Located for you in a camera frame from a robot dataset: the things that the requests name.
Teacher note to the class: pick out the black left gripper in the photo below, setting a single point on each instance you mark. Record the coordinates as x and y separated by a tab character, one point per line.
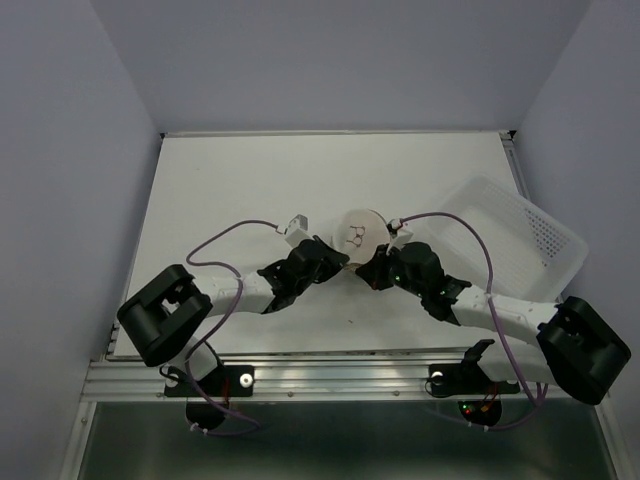
333	260

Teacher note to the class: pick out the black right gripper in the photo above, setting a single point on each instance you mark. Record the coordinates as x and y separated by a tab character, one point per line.
372	269

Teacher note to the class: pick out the white mesh laundry bag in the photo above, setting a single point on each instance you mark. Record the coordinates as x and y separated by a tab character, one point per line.
358	234

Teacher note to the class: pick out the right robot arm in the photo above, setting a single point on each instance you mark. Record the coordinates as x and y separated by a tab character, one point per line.
565	344

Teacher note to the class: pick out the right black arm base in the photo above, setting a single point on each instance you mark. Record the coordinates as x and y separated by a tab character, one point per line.
481	404

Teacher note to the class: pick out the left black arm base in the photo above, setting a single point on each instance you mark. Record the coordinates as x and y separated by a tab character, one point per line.
209	409

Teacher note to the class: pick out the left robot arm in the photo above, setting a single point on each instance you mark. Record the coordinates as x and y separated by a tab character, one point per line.
162	318

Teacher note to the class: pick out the white perforated plastic basket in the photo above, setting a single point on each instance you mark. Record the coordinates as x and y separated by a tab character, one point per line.
534	257

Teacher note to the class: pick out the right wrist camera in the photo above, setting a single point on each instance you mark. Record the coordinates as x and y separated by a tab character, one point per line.
400	234

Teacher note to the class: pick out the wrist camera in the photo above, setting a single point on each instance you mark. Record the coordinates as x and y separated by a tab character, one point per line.
295	231
400	234

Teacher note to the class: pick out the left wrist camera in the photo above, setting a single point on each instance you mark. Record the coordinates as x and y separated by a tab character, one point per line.
295	231

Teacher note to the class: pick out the aluminium mounting rail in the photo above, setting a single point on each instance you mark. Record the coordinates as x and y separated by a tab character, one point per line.
387	376

